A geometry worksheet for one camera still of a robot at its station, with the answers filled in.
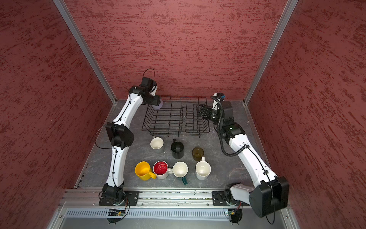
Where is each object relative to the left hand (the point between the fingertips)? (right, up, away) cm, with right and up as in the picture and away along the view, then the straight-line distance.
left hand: (154, 103), depth 97 cm
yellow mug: (-3, -41, -15) cm, 44 cm away
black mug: (+17, -31, -7) cm, 36 cm away
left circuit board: (-14, -59, -25) cm, 66 cm away
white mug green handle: (+19, -40, -16) cm, 47 cm away
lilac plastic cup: (+1, -3, +6) cm, 7 cm away
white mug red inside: (+7, -41, -14) cm, 44 cm away
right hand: (+30, -5, -20) cm, 37 cm away
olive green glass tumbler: (+30, -34, -7) cm, 45 cm away
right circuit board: (+46, -59, -24) cm, 79 cm away
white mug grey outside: (+3, -27, -7) cm, 28 cm away
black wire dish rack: (+18, -10, +10) cm, 22 cm away
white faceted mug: (+32, -41, -14) cm, 54 cm away
